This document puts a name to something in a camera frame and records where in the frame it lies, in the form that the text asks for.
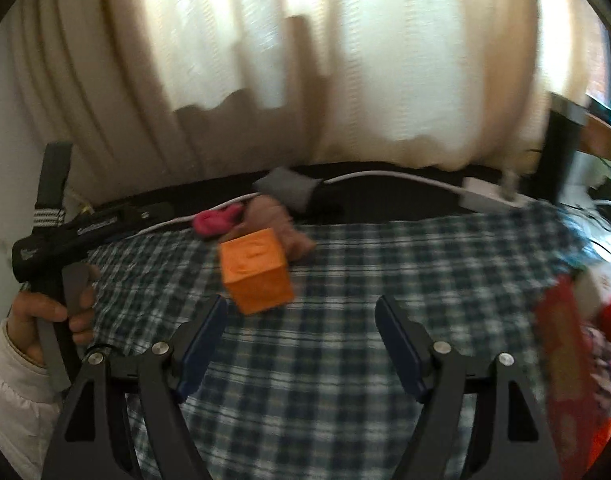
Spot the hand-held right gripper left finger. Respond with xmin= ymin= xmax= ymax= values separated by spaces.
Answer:
xmin=40 ymin=294 xmax=229 ymax=480

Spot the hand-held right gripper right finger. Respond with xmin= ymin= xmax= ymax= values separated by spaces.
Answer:
xmin=374 ymin=294 xmax=562 ymax=480

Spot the orange embossed soft cube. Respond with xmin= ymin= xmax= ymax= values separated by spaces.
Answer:
xmin=220 ymin=228 xmax=294 ymax=316

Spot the red cardboard box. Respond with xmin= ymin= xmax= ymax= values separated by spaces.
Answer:
xmin=535 ymin=260 xmax=611 ymax=467

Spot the person's left hand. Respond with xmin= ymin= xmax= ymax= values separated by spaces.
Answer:
xmin=8 ymin=264 xmax=102 ymax=367

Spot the blue plaid blanket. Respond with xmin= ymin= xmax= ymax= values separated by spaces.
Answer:
xmin=80 ymin=202 xmax=601 ymax=480

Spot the brown plush toy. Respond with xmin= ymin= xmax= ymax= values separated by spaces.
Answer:
xmin=240 ymin=195 xmax=316 ymax=264

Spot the white power strip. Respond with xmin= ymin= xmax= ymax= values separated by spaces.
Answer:
xmin=460 ymin=175 xmax=529 ymax=211

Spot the grey small cushion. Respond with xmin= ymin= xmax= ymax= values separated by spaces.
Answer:
xmin=253 ymin=167 xmax=319 ymax=214

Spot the black tumbler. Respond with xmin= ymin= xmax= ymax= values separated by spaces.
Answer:
xmin=535 ymin=92 xmax=592 ymax=204

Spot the cream curtain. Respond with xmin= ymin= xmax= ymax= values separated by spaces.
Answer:
xmin=10 ymin=0 xmax=611 ymax=196

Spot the pink knotted rope toy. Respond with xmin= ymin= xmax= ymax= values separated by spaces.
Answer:
xmin=193 ymin=205 xmax=244 ymax=237

